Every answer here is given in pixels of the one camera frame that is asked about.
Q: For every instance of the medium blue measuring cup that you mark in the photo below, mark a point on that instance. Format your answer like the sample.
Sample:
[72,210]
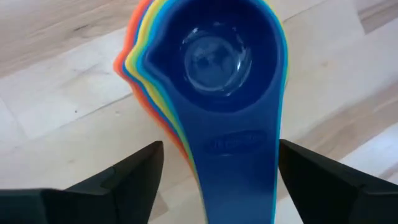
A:
[124,70]

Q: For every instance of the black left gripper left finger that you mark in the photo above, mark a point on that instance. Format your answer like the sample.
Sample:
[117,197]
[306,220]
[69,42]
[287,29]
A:
[93,202]

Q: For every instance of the green measuring cup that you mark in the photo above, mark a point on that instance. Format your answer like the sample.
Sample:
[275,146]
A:
[135,62]

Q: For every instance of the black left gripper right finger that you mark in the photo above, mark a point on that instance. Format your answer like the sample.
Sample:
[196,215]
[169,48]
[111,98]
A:
[335,199]

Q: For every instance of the small dark blue measuring cup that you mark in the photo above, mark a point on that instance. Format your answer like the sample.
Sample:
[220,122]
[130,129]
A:
[236,174]

